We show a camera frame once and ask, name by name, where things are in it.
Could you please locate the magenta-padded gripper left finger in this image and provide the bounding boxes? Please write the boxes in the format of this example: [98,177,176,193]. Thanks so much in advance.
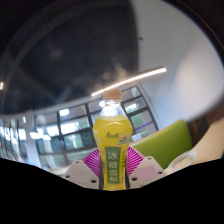
[63,148,101,190]

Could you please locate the hanging pendant lamps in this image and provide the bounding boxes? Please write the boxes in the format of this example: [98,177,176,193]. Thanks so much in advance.
[29,99,108,141]

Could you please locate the yellow drink bottle orange cap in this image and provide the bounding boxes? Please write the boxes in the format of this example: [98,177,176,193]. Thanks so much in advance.
[92,88,134,192]

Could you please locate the green upholstered booth bench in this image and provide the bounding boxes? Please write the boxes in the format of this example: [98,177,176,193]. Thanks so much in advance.
[130,119,194,170]

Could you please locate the long curved ceiling light strip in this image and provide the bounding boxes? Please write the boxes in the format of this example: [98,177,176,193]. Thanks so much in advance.
[90,66,168,98]

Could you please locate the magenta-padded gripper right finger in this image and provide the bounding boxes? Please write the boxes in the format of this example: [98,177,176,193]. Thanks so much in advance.
[125,146,168,190]

